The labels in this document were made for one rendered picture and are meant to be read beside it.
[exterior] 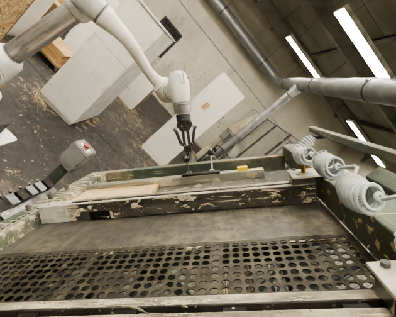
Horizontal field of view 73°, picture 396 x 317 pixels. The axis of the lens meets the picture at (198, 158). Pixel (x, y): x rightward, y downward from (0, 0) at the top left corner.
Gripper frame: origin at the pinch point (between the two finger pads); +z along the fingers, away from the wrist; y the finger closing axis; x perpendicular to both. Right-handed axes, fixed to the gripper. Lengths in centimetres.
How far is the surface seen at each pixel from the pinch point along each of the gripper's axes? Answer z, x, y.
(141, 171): 11.8, -17.0, 33.8
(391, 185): 28, 0, -101
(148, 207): 12.3, 44.4, 11.1
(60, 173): 7, -14, 85
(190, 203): 12.0, 44.3, -5.7
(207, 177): 13.1, 7.0, -9.4
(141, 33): -114, -191, 68
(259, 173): 13.4, 7.0, -35.4
